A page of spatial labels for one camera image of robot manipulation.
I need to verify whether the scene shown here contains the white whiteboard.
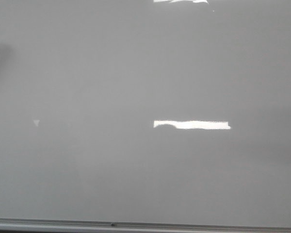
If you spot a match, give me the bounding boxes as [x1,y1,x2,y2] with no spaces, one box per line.
[0,0,291,227]

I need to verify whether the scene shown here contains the aluminium whiteboard frame rail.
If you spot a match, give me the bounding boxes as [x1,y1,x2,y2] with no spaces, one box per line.
[0,218,291,233]

